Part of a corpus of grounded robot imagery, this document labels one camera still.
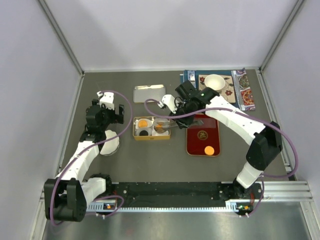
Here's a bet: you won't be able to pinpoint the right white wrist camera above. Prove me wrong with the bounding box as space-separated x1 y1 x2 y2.
157 94 178 114

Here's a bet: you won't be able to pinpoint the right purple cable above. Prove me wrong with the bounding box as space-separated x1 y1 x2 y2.
144 98 300 217

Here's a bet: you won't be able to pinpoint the aluminium frame post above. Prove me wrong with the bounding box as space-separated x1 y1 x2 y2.
36 0 85 76
259 0 306 73

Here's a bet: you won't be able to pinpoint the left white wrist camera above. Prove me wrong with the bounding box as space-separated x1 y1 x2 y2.
97 91 115 110

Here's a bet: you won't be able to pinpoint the white scalloped dish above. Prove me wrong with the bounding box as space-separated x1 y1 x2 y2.
100 130 120 156

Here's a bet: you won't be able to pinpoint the floral square plate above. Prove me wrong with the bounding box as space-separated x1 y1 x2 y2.
198 74 236 104

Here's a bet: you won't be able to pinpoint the white bowl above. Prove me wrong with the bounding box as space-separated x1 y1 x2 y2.
204 74 226 91

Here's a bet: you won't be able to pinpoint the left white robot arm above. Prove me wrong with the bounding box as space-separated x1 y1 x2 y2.
43 103 125 222

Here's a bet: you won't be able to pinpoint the blue cloth napkin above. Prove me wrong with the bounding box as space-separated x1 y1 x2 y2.
180 70 238 108

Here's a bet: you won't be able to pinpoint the silver fork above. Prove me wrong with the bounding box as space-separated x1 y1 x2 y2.
188 74 196 82

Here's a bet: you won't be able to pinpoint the red lacquer tray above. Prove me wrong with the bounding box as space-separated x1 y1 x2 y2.
186 113 221 157

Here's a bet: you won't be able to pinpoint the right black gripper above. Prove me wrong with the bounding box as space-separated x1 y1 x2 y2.
169 101 196 129

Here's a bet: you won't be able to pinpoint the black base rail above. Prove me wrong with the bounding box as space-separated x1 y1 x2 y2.
110 182 237 208

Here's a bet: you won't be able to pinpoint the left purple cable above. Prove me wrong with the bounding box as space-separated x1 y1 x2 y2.
49 90 133 226

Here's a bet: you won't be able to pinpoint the right aluminium frame post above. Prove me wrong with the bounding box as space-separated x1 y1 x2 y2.
259 0 306 73

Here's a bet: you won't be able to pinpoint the white paper cup front-left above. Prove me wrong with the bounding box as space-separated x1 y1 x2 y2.
135 127 152 137

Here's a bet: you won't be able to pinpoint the gold cookie tin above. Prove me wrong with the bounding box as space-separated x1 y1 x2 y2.
132 116 171 141

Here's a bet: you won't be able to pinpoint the white paper cup front-right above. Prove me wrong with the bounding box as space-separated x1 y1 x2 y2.
151 128 170 137

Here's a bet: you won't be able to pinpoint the purple cable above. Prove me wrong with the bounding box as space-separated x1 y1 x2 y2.
49 90 133 226
144 98 300 217

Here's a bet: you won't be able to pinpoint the black cookie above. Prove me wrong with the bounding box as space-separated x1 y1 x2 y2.
139 130 149 136

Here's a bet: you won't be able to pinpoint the patterned colourful cloth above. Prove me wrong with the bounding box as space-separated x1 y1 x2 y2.
231 68 256 112

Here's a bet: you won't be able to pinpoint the left aluminium frame post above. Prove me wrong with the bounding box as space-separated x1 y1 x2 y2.
36 0 85 76

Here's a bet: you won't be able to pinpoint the silver tin lid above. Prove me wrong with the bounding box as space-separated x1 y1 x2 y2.
133 84 166 103

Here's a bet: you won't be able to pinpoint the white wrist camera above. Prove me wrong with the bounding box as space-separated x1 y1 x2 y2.
97 91 115 110
157 94 178 114

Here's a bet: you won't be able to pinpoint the white paper cup back-right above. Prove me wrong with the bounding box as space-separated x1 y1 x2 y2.
153 117 170 127

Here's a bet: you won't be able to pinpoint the white paper cup back-left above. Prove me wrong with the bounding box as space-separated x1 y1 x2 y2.
135 118 153 129

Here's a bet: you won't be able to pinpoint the metal tongs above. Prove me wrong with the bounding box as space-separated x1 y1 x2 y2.
162 119 204 130

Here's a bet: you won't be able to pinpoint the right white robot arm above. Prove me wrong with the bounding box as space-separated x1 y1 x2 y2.
161 81 283 198

